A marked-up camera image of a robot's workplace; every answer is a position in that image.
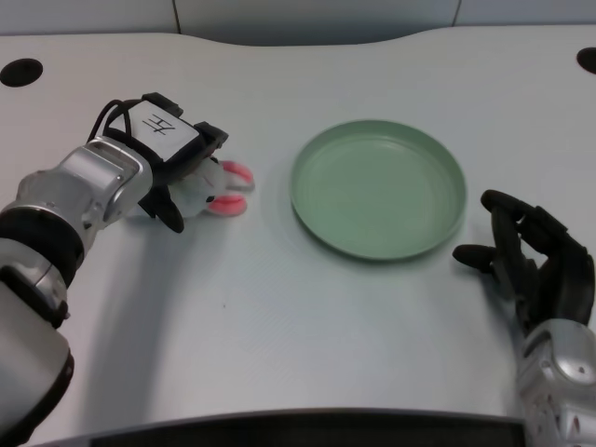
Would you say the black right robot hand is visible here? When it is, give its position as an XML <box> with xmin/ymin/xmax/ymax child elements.
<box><xmin>452</xmin><ymin>189</ymin><xmax>596</xmax><ymax>336</ymax></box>

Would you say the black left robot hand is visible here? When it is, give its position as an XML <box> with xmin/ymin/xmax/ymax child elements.
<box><xmin>88</xmin><ymin>92</ymin><xmax>229</xmax><ymax>234</ymax></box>

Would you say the white rabbit plush doll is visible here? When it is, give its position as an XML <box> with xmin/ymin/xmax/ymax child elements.
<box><xmin>132</xmin><ymin>157</ymin><xmax>256</xmax><ymax>220</ymax></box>

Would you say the green round plate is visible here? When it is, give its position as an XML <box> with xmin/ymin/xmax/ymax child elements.
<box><xmin>289</xmin><ymin>119</ymin><xmax>467</xmax><ymax>261</ymax></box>

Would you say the dark robot torso edge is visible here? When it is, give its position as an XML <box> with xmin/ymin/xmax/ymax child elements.
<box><xmin>27</xmin><ymin>409</ymin><xmax>527</xmax><ymax>447</ymax></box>

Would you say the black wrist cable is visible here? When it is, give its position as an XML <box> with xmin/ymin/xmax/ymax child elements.
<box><xmin>88</xmin><ymin>99</ymin><xmax>141</xmax><ymax>141</ymax></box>

